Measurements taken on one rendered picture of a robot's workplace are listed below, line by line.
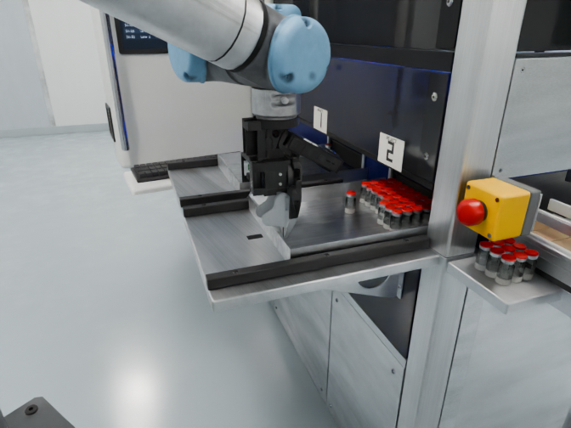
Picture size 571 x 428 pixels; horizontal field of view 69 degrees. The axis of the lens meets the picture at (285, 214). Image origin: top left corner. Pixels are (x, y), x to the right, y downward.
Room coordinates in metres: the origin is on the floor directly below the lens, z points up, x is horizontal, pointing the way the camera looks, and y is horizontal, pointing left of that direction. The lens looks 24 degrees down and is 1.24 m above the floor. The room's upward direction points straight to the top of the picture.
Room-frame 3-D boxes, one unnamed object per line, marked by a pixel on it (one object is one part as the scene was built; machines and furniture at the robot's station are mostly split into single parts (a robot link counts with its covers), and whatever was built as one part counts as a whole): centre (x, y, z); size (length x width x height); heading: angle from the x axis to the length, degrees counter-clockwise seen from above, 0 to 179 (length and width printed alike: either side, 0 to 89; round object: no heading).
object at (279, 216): (0.63, 0.01, 0.95); 0.06 x 0.03 x 0.09; 110
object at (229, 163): (1.09, -0.01, 0.90); 0.34 x 0.26 x 0.04; 110
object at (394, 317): (1.61, 0.08, 0.73); 1.98 x 0.01 x 0.25; 20
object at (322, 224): (0.77, -0.12, 0.90); 0.34 x 0.26 x 0.04; 110
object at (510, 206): (0.58, -0.32, 1.00); 0.08 x 0.07 x 0.07; 110
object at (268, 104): (0.65, 0.01, 1.14); 0.08 x 0.08 x 0.05
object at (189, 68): (0.57, 0.08, 1.22); 0.11 x 0.11 x 0.08; 40
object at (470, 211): (0.56, -0.28, 0.99); 0.04 x 0.04 x 0.04; 20
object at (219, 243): (0.91, 0.00, 0.87); 0.70 x 0.48 x 0.02; 20
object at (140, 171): (1.37, 0.31, 0.82); 0.40 x 0.14 x 0.02; 117
